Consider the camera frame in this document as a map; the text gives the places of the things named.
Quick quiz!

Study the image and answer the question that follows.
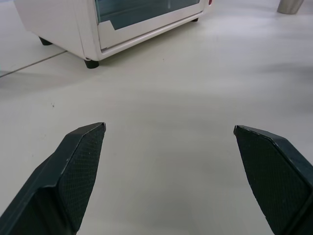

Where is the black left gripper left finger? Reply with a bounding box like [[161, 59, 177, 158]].
[[0, 122, 107, 235]]

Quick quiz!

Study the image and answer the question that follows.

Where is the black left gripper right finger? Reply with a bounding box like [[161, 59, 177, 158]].
[[233, 125, 313, 235]]

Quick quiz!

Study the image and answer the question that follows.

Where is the white toaster oven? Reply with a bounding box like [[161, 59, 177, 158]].
[[14, 0, 214, 69]]

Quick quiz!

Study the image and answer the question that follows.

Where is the glass oven door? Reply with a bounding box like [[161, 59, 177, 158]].
[[94, 0, 205, 50]]

